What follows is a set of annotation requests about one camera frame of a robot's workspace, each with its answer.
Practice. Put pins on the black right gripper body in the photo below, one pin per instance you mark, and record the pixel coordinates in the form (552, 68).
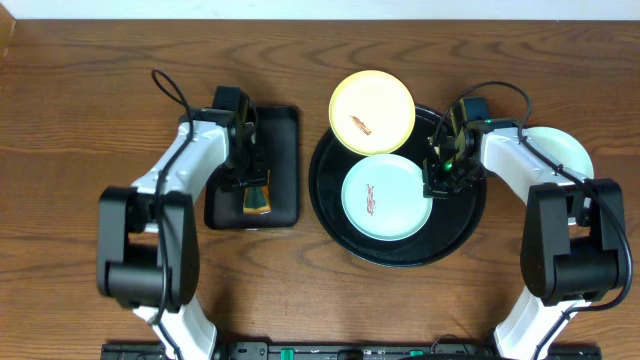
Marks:
(451, 178)

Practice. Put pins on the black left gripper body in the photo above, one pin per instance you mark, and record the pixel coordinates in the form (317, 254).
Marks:
(247, 183)

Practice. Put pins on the green and orange sponge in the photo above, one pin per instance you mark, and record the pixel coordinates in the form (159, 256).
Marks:
(257, 199)

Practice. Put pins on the mint green plate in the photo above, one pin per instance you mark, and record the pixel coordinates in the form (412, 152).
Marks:
(563, 147)
(382, 197)

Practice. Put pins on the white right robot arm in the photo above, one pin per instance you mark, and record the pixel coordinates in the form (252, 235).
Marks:
(575, 256)

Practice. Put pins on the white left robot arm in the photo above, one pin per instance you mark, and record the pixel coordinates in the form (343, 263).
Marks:
(148, 254)

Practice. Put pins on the black rectangular tray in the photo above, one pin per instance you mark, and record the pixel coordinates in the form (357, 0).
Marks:
(278, 131)

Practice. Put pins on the black round tray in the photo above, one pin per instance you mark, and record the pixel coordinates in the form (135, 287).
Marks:
(450, 224)

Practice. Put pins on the yellow plate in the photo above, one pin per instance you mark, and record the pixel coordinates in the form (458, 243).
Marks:
(371, 112)

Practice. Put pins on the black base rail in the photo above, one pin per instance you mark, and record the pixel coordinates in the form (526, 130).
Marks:
(449, 348)

